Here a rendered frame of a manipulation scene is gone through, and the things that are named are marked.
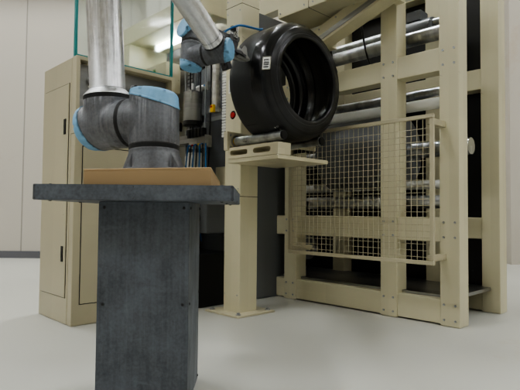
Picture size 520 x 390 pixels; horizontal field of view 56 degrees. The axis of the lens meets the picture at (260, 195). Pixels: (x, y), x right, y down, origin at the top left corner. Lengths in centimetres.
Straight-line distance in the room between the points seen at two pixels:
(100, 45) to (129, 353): 92
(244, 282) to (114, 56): 144
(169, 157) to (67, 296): 123
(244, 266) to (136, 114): 135
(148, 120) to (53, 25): 507
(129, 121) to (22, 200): 480
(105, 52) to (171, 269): 71
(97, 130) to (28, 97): 480
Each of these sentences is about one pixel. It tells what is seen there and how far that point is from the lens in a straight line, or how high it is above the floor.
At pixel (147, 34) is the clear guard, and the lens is 281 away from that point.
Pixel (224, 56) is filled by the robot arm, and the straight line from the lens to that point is 201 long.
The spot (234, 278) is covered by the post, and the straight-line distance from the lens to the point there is 265.
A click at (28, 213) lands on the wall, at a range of 622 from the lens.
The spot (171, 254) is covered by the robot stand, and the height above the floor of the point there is 42.
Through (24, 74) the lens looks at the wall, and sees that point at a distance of 645.
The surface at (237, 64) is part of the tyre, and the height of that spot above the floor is 124.
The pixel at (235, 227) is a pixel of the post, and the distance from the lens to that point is 262.
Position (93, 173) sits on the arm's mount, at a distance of 133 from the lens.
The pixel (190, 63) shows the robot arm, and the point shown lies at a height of 113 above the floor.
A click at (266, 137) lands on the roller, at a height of 89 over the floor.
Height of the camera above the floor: 53
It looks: 2 degrees up
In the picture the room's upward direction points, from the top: 1 degrees clockwise
